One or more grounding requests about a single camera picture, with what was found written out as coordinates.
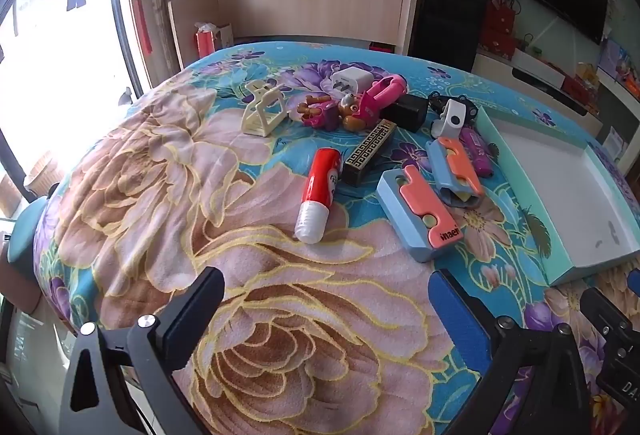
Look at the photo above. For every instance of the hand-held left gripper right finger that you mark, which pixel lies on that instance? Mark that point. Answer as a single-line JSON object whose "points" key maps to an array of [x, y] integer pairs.
{"points": [[457, 320]]}

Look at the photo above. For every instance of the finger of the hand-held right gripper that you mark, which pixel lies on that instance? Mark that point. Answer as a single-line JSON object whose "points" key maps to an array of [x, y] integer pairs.
{"points": [[635, 282], [607, 320]]}

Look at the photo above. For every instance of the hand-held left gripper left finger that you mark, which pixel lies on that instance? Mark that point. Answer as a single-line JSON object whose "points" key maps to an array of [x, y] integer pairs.
{"points": [[195, 325]]}

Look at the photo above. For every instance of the printed blue orange toy knife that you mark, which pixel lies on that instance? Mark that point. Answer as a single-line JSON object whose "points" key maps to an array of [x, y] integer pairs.
{"points": [[400, 210]]}

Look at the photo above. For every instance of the teal white box lid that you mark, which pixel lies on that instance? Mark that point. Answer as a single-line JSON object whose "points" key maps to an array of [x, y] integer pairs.
{"points": [[550, 175]]}

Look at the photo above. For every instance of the plain blue orange toy knife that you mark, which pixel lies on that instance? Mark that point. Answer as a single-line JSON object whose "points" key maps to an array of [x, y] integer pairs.
{"points": [[450, 170]]}

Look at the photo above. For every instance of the purple lighter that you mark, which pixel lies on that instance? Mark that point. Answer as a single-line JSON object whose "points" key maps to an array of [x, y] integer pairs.
{"points": [[475, 150]]}

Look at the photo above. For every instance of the black gold patterned box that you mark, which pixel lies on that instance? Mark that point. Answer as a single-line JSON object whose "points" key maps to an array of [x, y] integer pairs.
{"points": [[367, 155]]}

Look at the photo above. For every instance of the red white bottle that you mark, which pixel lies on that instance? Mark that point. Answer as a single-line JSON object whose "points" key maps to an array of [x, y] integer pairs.
{"points": [[320, 180]]}

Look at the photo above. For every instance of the cream plastic holder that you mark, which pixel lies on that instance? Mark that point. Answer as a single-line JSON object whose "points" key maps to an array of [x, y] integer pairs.
{"points": [[260, 117]]}

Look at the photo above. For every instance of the brown pink toy dog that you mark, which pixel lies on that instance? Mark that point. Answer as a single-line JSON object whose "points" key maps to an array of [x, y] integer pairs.
{"points": [[320, 112]]}

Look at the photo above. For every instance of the white wall charger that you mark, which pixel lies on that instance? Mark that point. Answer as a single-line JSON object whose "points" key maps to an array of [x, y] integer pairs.
{"points": [[347, 80]]}

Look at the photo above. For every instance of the teal padded seat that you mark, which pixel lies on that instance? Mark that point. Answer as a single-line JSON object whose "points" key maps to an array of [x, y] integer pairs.
{"points": [[27, 230]]}

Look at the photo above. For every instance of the white desk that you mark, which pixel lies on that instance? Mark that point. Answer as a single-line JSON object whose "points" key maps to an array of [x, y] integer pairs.
{"points": [[620, 90]]}

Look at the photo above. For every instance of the black power adapter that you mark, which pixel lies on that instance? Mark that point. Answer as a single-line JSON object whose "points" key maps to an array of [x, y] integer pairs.
{"points": [[407, 112]]}

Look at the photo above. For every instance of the white television stand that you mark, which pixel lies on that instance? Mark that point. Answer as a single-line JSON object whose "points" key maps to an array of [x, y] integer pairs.
{"points": [[540, 90]]}

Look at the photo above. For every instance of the pink plastic toy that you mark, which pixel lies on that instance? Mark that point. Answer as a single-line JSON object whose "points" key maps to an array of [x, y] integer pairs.
{"points": [[387, 90]]}

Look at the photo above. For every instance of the red tissue package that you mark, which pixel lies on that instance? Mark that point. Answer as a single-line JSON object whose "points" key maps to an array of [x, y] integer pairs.
{"points": [[204, 45]]}

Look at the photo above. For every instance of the dark red case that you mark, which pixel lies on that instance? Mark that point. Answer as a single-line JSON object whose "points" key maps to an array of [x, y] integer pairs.
{"points": [[382, 48]]}

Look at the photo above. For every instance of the black water dispenser cabinet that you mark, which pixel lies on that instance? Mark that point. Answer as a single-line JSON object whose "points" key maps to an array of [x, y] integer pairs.
{"points": [[450, 25]]}

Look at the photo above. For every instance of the red handbag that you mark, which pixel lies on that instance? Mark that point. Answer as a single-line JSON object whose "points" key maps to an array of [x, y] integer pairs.
{"points": [[500, 12]]}

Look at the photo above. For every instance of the light wooden bar counter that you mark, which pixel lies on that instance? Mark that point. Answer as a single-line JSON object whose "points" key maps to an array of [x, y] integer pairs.
{"points": [[300, 10]]}

